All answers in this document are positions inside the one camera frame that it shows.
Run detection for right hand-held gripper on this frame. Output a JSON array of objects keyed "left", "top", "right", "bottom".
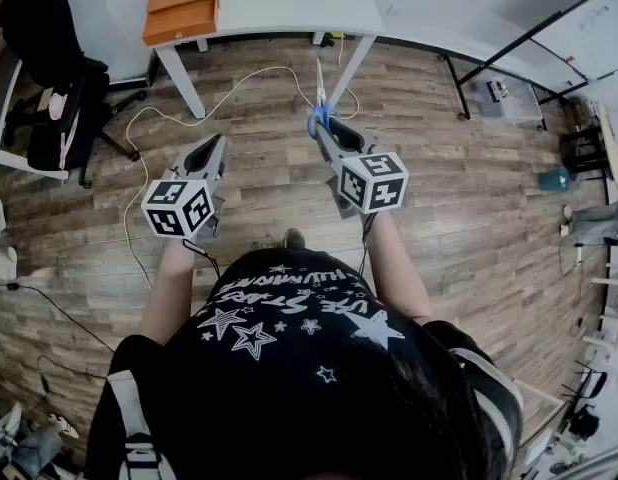
[{"left": 313, "top": 116, "right": 410, "bottom": 220}]

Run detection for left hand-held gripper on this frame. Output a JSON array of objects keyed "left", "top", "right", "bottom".
[{"left": 140, "top": 133, "right": 229, "bottom": 242}]

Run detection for blue handled scissors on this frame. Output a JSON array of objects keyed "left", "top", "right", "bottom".
[{"left": 306, "top": 56, "right": 341, "bottom": 140}]

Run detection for orange cardboard box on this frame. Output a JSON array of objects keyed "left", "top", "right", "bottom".
[{"left": 141, "top": 0, "right": 222, "bottom": 48}]

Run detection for person's right forearm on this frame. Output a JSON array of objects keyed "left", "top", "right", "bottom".
[{"left": 360, "top": 209, "right": 434, "bottom": 325}]

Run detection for person's left forearm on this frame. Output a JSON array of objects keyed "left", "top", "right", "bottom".
[{"left": 140, "top": 236, "right": 198, "bottom": 347}]

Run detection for pink white bag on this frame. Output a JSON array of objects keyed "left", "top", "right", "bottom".
[{"left": 47, "top": 92, "right": 81, "bottom": 169}]

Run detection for black office chair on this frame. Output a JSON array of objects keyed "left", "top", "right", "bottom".
[{"left": 0, "top": 0, "right": 148, "bottom": 190}]

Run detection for teal cup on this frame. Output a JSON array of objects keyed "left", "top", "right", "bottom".
[{"left": 538, "top": 165, "right": 572, "bottom": 193}]

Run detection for black stool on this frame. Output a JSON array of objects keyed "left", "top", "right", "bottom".
[{"left": 558, "top": 125, "right": 608, "bottom": 175}]

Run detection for black star print shirt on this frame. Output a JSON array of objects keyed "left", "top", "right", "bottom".
[{"left": 85, "top": 246, "right": 523, "bottom": 480}]

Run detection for grey cloth heap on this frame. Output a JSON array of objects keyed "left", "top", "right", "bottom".
[{"left": 562, "top": 201, "right": 618, "bottom": 245}]

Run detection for whiteboard on black stand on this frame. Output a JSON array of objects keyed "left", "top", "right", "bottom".
[{"left": 440, "top": 0, "right": 618, "bottom": 122}]

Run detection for white floor cable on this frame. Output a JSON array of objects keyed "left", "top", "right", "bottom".
[{"left": 122, "top": 32, "right": 361, "bottom": 290}]

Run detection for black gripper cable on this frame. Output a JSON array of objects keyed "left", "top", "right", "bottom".
[
  {"left": 181, "top": 238, "right": 222, "bottom": 278},
  {"left": 357, "top": 211, "right": 379, "bottom": 276}
]

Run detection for black floor cable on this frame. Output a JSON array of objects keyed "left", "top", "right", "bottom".
[{"left": 7, "top": 281, "right": 116, "bottom": 355}]

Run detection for white shoulder strap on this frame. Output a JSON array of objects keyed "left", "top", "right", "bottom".
[
  {"left": 449, "top": 346, "right": 524, "bottom": 464},
  {"left": 106, "top": 368, "right": 176, "bottom": 480}
]

